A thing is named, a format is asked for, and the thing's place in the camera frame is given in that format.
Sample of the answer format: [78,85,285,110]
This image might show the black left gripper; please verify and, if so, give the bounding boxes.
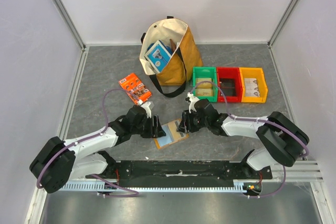
[131,114,166,138]

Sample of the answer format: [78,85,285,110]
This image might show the mustard leather card holder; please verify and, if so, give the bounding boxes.
[154,119,189,150]

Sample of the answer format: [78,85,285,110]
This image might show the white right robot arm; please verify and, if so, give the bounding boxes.
[178,99,309,179]

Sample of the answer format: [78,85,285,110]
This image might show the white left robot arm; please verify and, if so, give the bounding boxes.
[29,102,166,194]

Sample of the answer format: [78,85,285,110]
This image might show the gold VIP card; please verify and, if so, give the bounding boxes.
[196,88,213,97]

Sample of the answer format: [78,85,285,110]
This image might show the black VIP card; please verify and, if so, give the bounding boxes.
[219,78,237,98]

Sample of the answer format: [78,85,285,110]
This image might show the silver card in yellow bin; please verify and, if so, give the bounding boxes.
[244,78,258,89]

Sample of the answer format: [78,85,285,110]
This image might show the green plastic bin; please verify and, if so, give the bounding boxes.
[192,67,218,103]

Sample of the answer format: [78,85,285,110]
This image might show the orange screw assortment box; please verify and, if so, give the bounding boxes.
[118,73,152,104]

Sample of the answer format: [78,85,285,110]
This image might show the red plastic bin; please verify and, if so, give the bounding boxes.
[216,67,245,103]

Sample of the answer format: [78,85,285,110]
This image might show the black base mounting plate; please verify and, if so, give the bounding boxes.
[99,161,272,181]

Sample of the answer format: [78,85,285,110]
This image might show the yellow plastic bin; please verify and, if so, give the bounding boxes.
[240,67,268,103]

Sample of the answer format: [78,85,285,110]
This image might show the blue razor package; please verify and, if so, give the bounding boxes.
[144,40,173,73]

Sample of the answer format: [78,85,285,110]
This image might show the tan canvas tote bag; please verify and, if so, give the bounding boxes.
[139,16,203,98]

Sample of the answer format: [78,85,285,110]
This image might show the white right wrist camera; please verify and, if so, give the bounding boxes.
[186,92,199,113]

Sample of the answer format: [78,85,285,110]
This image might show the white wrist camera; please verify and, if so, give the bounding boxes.
[138,100,154,118]
[186,92,199,113]

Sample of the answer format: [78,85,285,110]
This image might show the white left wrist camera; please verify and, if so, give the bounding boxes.
[138,100,154,118]

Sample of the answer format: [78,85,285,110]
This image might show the grey slotted cable duct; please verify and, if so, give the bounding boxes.
[61,177,248,193]

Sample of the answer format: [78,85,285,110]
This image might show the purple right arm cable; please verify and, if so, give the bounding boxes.
[187,81,310,200]

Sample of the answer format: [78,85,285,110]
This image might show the aluminium corner frame post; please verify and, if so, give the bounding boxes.
[267,0,300,49]

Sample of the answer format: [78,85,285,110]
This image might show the left aluminium frame post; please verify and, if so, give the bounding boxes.
[52,0,86,50]

